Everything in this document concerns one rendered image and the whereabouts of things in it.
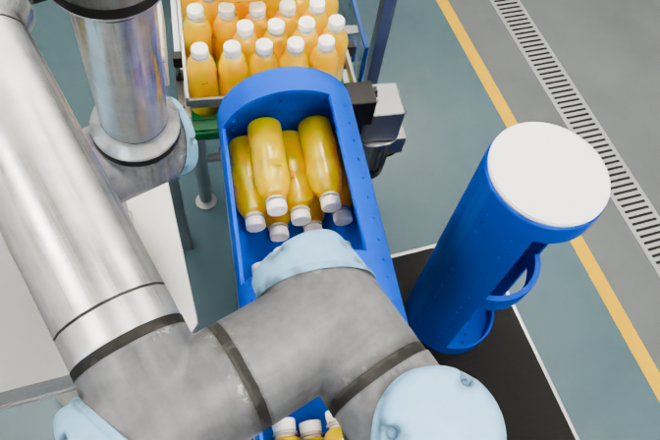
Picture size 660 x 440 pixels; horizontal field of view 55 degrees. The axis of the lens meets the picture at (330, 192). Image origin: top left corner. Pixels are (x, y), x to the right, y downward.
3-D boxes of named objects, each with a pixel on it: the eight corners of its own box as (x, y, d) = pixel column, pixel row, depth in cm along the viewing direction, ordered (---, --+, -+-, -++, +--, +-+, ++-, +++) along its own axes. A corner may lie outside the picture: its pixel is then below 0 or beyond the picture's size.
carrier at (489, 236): (393, 330, 210) (472, 369, 205) (467, 193, 136) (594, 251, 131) (423, 262, 224) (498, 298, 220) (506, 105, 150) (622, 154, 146)
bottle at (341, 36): (347, 80, 166) (357, 27, 150) (326, 91, 163) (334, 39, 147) (330, 63, 168) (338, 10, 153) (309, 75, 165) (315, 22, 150)
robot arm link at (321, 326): (196, 280, 39) (289, 436, 35) (344, 202, 43) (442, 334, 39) (205, 323, 46) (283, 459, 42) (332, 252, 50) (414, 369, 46)
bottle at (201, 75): (188, 97, 157) (181, 44, 142) (216, 92, 159) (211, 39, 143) (193, 119, 154) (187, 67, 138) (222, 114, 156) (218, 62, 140)
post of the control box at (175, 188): (181, 250, 234) (137, 63, 149) (180, 241, 236) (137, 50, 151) (192, 248, 234) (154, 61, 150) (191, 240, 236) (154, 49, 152)
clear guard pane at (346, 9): (344, 152, 208) (364, 47, 167) (304, -10, 247) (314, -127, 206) (345, 152, 208) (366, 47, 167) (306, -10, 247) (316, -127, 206)
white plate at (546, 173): (471, 190, 135) (469, 192, 136) (595, 247, 130) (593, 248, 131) (509, 103, 149) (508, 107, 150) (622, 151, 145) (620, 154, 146)
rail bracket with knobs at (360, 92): (337, 131, 157) (341, 105, 148) (331, 109, 160) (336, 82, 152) (375, 128, 159) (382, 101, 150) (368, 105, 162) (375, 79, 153)
